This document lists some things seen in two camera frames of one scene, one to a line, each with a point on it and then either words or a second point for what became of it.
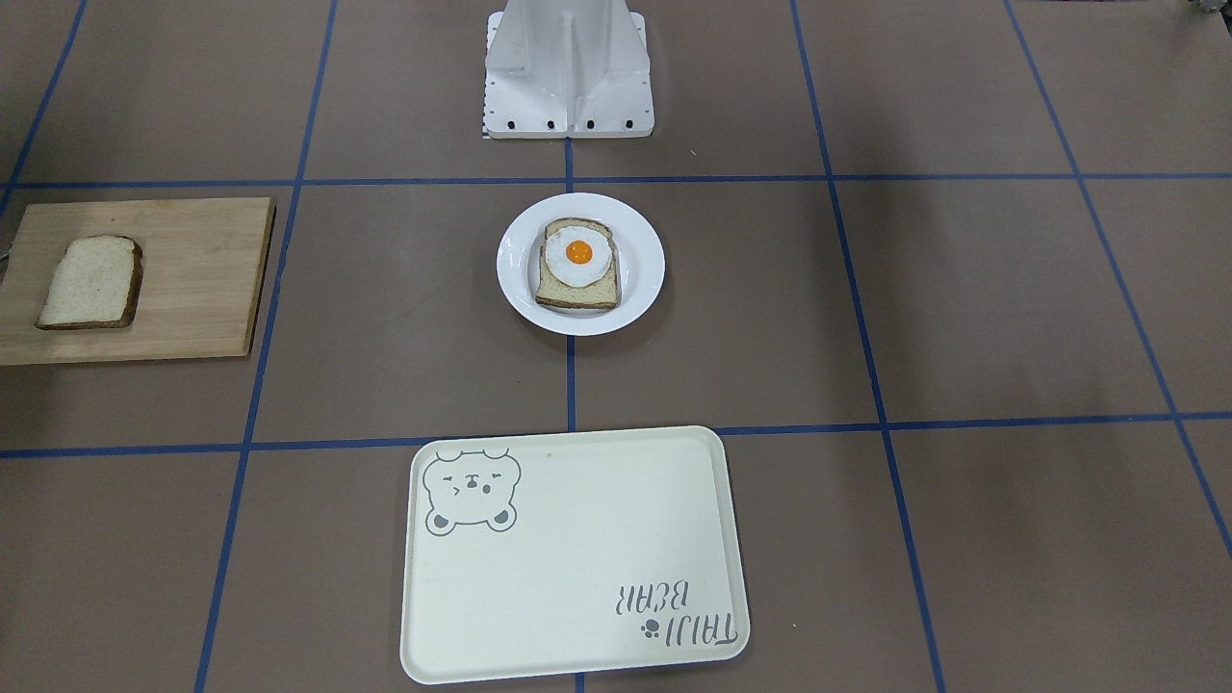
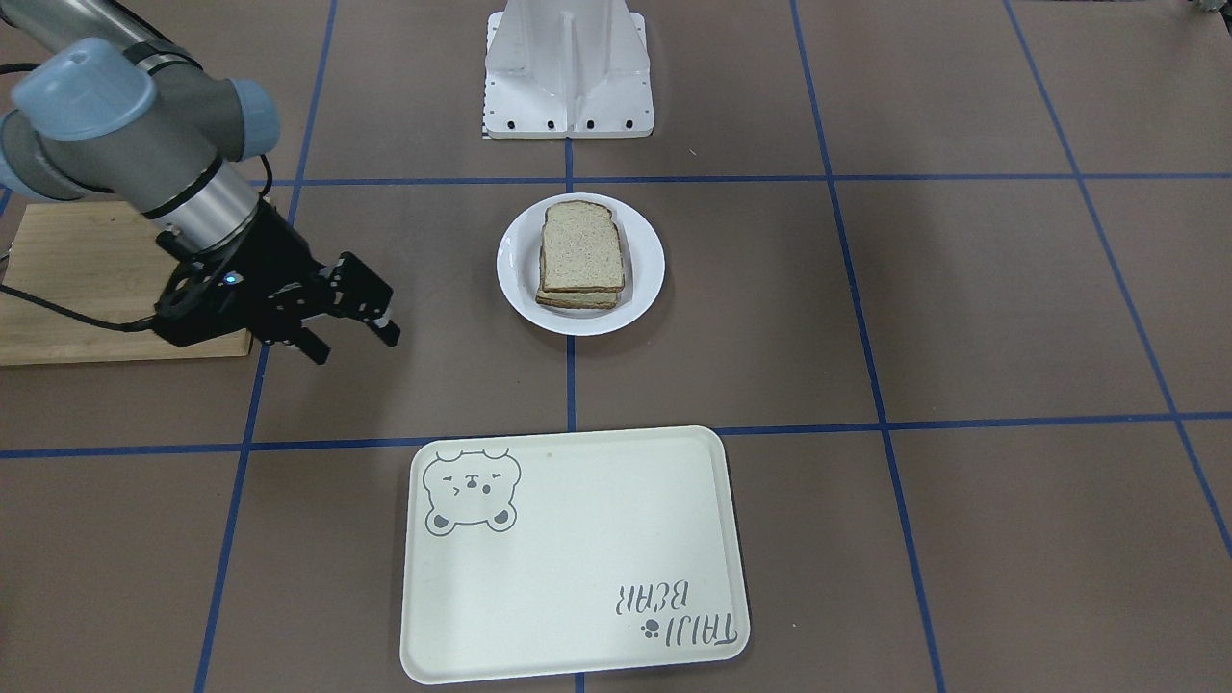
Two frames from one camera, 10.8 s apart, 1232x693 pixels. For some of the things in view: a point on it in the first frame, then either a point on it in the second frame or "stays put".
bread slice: [95, 285] → [581, 248]
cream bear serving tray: [556, 552] stays put
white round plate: [640, 255] stays put
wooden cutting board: [201, 273] stays put
